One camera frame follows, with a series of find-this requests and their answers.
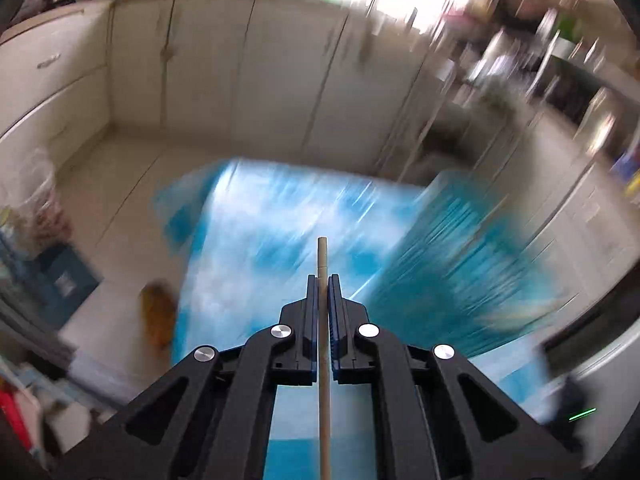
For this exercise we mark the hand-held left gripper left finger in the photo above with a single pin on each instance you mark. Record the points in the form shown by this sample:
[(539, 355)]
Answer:
[(314, 325)]

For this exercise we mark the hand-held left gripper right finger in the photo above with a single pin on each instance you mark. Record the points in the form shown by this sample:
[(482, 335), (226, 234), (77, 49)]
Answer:
[(335, 325)]

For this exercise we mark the single wooden chopstick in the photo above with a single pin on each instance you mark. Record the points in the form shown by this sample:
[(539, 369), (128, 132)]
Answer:
[(324, 410)]

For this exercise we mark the teal perforated plastic basket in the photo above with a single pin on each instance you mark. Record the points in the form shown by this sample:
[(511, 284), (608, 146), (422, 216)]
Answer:
[(450, 270)]

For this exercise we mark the blue white checkered tablecloth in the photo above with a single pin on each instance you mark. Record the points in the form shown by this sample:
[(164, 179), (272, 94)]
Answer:
[(260, 260)]

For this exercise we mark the brown bottle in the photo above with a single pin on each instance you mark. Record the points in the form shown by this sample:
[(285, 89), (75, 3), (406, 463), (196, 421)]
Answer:
[(159, 317)]

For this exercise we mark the white side cabinets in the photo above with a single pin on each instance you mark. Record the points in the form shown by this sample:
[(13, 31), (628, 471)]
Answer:
[(575, 200)]

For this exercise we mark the dark blue box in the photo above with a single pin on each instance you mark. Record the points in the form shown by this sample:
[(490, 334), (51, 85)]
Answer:
[(65, 280)]

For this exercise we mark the white kitchen base cabinets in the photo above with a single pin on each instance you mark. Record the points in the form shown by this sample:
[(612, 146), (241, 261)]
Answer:
[(225, 70)]

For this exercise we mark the clear plastic bag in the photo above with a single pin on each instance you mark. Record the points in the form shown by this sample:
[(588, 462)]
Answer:
[(35, 205)]

